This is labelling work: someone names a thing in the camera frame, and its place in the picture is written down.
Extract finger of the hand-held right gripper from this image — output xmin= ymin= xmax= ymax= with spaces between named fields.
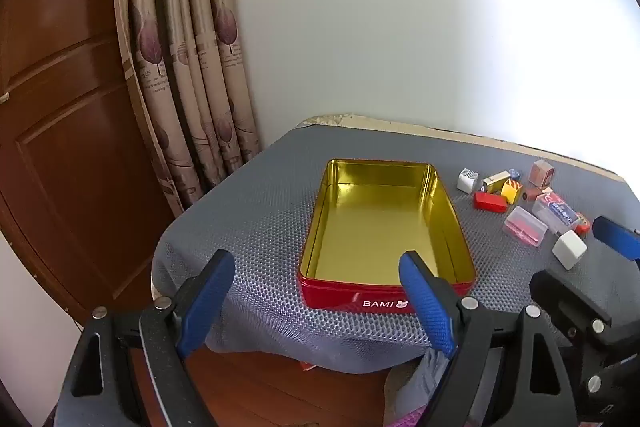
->
xmin=529 ymin=268 xmax=640 ymax=370
xmin=592 ymin=215 xmax=640 ymax=264

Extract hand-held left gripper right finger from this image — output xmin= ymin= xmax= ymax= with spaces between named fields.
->
xmin=398 ymin=250 xmax=581 ymax=427

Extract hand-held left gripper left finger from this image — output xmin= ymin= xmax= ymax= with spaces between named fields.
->
xmin=52 ymin=249 xmax=236 ymax=427

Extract plain white cube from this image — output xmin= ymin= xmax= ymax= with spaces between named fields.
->
xmin=552 ymin=229 xmax=588 ymax=271

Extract clear card box blue label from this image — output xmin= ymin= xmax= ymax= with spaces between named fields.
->
xmin=532 ymin=193 xmax=583 ymax=233

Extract clear plastic case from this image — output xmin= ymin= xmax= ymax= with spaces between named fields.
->
xmin=503 ymin=206 xmax=549 ymax=248

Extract red tin box gold interior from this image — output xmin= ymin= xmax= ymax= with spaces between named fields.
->
xmin=296 ymin=158 xmax=476 ymax=314

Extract brown cardboard box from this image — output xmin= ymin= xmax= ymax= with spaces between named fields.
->
xmin=529 ymin=159 xmax=555 ymax=188

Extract yellow cube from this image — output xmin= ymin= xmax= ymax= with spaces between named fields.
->
xmin=500 ymin=178 xmax=523 ymax=205

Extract red block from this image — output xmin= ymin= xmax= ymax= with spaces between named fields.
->
xmin=473 ymin=191 xmax=508 ymax=214

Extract white patterned cube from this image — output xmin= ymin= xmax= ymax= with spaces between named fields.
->
xmin=457 ymin=167 xmax=480 ymax=194

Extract gold rectangular box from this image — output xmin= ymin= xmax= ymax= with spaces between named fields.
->
xmin=481 ymin=172 xmax=512 ymax=196

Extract grey cloth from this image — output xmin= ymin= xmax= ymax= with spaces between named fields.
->
xmin=384 ymin=347 xmax=466 ymax=427

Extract grey mesh mat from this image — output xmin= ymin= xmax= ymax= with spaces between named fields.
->
xmin=150 ymin=125 xmax=640 ymax=375

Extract brown wooden door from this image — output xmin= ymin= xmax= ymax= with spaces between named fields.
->
xmin=0 ymin=0 xmax=188 ymax=325

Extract beige leaf-print curtain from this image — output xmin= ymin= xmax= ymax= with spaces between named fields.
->
xmin=112 ymin=0 xmax=261 ymax=215

